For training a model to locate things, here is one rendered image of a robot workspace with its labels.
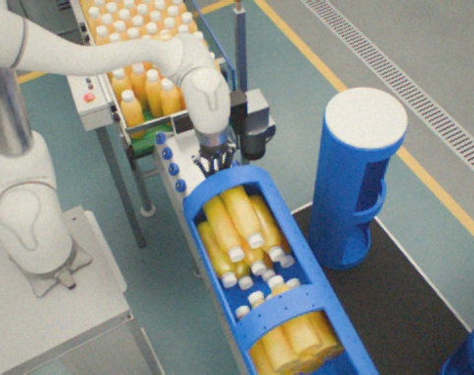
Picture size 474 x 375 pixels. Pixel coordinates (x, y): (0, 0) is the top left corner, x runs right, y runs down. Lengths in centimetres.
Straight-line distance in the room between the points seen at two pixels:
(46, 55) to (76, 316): 74
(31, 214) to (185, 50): 55
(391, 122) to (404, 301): 94
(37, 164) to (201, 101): 51
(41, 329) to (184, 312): 120
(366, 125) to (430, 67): 186
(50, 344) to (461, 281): 198
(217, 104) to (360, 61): 248
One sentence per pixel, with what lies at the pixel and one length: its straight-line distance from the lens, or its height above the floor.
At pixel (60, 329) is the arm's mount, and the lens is 160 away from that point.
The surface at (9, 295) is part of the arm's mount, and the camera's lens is 169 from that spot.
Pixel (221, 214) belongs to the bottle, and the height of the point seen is 115.
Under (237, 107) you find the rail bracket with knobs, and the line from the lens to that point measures 206.
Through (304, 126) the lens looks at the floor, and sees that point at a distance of 331.
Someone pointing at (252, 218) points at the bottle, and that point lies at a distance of 153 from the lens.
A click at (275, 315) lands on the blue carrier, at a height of 123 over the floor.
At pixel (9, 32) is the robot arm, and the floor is 183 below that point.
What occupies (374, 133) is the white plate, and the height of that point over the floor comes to 104.
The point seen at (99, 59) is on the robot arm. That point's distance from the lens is 123.
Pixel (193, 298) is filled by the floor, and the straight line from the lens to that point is 274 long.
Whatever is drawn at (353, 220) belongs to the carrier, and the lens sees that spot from 226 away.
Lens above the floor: 249
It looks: 55 degrees down
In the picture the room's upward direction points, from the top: 4 degrees counter-clockwise
